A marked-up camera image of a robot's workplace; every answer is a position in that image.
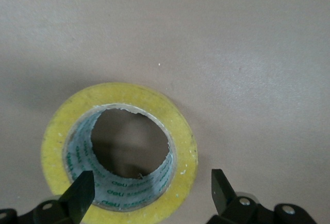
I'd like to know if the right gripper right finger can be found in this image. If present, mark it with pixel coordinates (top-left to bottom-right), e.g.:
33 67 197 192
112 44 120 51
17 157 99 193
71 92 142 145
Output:
205 168 317 224

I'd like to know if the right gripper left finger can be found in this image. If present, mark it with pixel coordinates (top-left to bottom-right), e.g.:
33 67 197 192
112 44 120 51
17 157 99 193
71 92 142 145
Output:
0 170 96 224

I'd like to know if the yellow tape roll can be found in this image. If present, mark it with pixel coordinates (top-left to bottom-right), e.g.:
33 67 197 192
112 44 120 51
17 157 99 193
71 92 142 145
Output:
40 81 199 221

